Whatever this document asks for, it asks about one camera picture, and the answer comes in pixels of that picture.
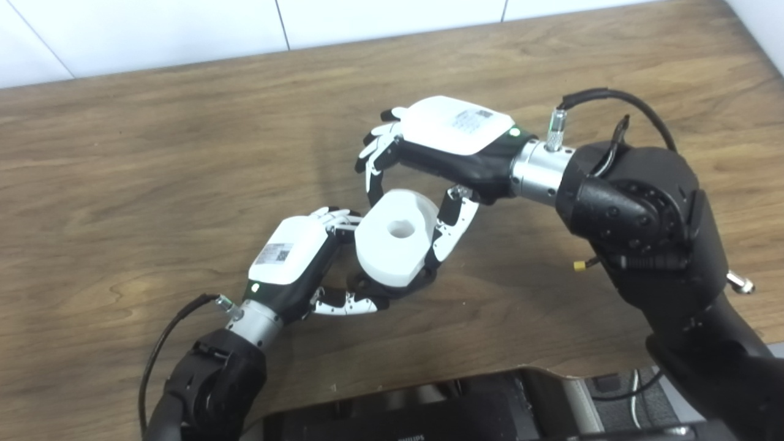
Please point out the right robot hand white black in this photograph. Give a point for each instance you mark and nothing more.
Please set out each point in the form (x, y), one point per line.
(447, 131)

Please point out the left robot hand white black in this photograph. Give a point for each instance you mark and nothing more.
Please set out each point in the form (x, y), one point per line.
(294, 251)

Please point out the round white piece with holes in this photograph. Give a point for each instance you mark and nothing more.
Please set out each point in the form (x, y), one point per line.
(386, 257)

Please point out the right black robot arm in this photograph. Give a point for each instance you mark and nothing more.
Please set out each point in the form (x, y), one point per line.
(661, 245)

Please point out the small yellow connector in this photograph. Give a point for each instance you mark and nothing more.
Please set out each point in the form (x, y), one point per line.
(579, 266)

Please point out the black Philips device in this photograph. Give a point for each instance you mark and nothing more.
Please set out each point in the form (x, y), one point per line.
(429, 416)

